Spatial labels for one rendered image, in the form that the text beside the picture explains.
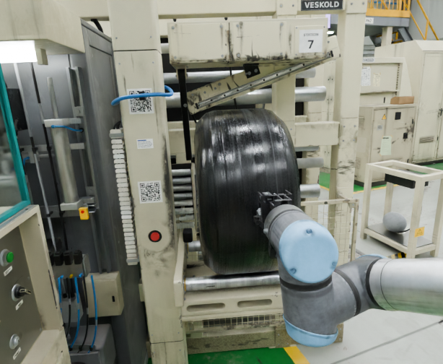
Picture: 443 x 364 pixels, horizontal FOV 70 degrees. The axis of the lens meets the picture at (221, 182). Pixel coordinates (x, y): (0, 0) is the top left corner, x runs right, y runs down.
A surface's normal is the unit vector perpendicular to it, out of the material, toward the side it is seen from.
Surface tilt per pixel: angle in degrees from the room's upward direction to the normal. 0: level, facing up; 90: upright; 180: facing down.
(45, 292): 90
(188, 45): 90
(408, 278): 64
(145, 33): 90
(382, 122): 90
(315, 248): 78
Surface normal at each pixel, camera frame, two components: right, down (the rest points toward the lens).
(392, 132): 0.35, 0.24
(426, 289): -0.94, -0.05
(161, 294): 0.07, 0.26
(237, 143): 0.02, -0.50
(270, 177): 0.05, -0.13
